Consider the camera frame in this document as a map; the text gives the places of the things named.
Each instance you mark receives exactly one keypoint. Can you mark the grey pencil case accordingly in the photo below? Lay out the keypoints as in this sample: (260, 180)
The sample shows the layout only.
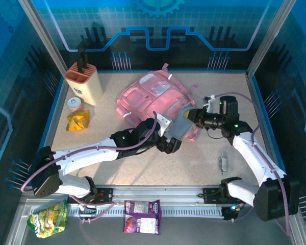
(181, 125)

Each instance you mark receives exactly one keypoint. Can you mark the pink student backpack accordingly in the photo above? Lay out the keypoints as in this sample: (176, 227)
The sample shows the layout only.
(153, 99)

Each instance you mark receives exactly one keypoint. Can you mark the small white silver item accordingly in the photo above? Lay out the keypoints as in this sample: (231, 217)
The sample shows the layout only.
(223, 163)

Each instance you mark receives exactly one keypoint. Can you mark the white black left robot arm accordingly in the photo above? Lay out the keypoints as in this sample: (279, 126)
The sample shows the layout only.
(91, 155)

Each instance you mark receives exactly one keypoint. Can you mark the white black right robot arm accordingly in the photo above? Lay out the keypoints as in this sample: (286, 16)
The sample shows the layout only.
(255, 158)

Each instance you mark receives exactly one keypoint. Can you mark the yellow snack bag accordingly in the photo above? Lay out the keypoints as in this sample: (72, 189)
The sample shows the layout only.
(77, 122)

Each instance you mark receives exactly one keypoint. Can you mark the green snack bag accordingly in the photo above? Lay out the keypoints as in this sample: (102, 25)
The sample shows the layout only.
(47, 219)

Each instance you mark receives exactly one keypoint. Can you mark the aluminium front beam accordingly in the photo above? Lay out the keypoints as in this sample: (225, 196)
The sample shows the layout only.
(158, 191)

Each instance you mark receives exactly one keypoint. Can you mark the beige knife block orange top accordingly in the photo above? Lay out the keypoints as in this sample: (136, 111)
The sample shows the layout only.
(88, 89)

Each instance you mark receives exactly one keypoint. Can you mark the purple snack packet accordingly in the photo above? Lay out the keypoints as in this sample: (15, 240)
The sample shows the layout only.
(142, 219)

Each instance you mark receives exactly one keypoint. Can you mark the small can white lid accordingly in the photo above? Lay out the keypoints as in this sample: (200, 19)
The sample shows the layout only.
(75, 103)

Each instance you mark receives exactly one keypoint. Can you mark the small black controller box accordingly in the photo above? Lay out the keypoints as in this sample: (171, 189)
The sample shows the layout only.
(230, 213)

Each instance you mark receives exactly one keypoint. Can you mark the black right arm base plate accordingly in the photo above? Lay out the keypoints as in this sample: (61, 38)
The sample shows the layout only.
(210, 195)

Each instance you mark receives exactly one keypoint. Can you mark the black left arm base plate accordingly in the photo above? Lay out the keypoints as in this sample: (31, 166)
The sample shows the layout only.
(105, 195)

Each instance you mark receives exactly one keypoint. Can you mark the aluminium frame post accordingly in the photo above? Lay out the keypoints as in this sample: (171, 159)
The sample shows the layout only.
(44, 38)
(270, 38)

